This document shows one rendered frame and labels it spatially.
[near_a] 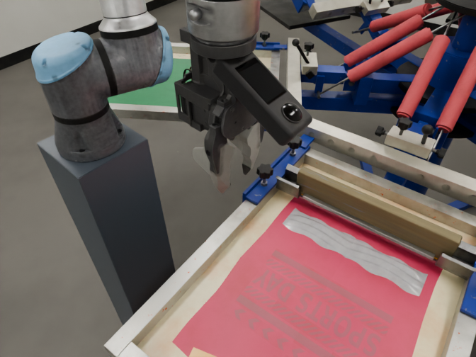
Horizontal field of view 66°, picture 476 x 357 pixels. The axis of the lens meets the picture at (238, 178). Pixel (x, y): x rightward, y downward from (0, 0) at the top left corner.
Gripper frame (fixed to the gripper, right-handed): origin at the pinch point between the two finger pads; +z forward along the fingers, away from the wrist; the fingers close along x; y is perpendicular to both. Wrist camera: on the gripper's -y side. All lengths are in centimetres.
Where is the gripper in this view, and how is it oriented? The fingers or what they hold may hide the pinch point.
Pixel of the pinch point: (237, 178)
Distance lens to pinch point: 52.0
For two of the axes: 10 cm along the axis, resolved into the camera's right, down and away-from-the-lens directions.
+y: -7.5, -4.6, 4.8
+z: 0.0, 7.3, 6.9
